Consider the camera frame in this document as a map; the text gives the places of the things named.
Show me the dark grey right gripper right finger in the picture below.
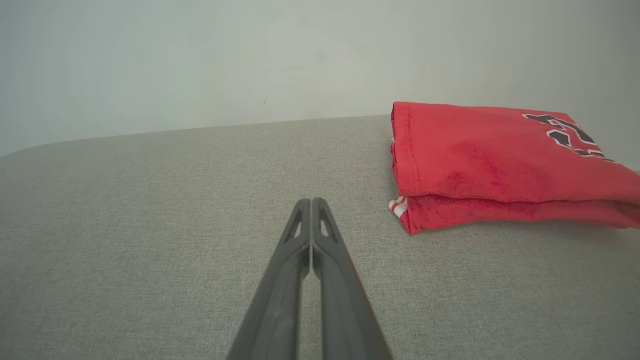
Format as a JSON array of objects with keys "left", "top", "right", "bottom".
[{"left": 312, "top": 197, "right": 394, "bottom": 360}]

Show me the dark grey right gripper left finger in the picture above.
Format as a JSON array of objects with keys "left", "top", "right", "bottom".
[{"left": 226, "top": 198, "right": 313, "bottom": 360}]

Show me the red jersey with black letters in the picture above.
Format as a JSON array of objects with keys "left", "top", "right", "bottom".
[{"left": 388, "top": 101, "right": 640, "bottom": 236}]

